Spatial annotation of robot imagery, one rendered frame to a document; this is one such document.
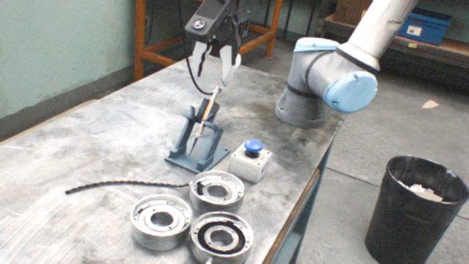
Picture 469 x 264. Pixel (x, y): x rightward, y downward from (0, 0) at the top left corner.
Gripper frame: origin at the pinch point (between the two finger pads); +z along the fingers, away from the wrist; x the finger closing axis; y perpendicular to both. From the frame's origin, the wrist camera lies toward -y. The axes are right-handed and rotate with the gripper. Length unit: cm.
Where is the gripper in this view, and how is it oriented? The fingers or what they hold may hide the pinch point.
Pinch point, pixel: (210, 77)
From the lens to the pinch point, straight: 88.6
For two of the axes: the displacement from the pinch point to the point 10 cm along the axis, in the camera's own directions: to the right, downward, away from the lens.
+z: -1.6, 8.6, 4.9
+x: -8.7, -3.5, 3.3
